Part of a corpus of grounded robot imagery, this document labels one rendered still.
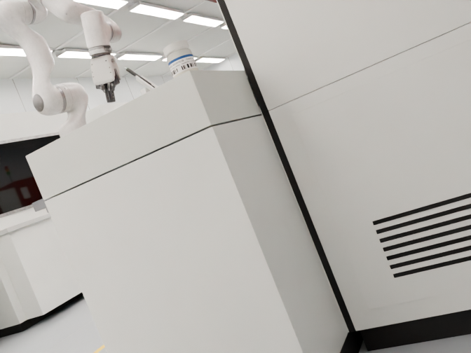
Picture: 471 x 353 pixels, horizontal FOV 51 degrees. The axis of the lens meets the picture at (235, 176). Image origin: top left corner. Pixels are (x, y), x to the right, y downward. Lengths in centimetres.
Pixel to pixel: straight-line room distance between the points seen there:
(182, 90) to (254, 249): 44
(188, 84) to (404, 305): 90
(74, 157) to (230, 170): 49
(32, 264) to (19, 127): 149
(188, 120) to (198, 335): 59
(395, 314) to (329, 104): 66
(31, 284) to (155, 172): 349
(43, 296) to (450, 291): 382
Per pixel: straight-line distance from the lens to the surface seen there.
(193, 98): 123
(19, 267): 475
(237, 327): 135
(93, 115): 658
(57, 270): 492
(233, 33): 156
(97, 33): 193
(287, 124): 151
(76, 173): 148
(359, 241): 153
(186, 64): 131
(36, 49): 221
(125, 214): 141
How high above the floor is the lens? 72
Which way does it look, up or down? 2 degrees down
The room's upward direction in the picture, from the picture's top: 22 degrees counter-clockwise
